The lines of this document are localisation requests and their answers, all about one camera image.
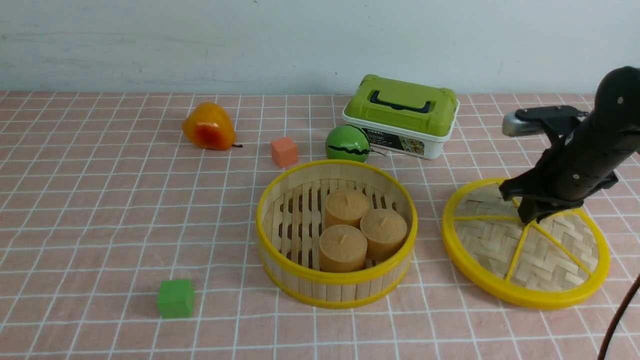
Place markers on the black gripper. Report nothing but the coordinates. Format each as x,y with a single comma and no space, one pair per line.
567,173

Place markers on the yellow woven bamboo steamer lid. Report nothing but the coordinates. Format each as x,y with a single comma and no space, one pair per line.
553,264

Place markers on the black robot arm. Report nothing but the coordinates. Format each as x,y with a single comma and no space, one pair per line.
615,116

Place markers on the yellow bamboo steamer basket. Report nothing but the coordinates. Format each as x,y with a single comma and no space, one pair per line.
290,218

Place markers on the green lidded white storage box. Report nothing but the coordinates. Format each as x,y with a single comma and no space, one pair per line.
404,117

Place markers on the tan toy bun back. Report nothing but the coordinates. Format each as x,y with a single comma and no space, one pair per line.
345,206

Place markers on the tan toy bun front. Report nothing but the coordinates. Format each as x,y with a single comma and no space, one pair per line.
342,248

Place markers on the green toy watermelon ball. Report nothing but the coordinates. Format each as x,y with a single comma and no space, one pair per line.
348,142

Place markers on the orange foam cube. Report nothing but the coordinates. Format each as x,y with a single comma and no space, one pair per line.
284,152

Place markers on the orange toy pear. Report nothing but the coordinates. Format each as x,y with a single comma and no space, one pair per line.
209,127

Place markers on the green foam cube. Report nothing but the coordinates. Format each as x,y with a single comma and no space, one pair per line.
176,299

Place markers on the pink checkered tablecloth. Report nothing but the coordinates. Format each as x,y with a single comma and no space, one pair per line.
103,198

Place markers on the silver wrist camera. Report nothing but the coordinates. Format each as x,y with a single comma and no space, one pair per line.
554,121

